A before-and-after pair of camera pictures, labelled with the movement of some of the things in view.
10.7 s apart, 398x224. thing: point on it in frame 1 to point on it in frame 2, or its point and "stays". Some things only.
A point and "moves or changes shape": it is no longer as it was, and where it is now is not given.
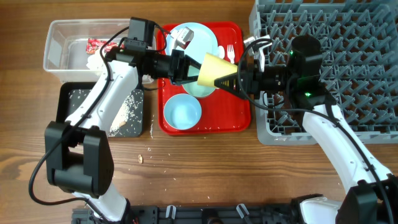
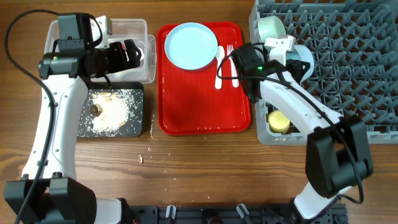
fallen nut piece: [140, 158] stays
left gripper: [178, 72] to [120, 61]
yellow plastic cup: [212, 68] to [278, 122]
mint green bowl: [194, 89] to [270, 27]
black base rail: [201, 214] stays
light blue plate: [204, 41] stays
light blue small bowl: [182, 111] moves or changes shape
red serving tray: [221, 113] stays
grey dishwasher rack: [358, 41] stays
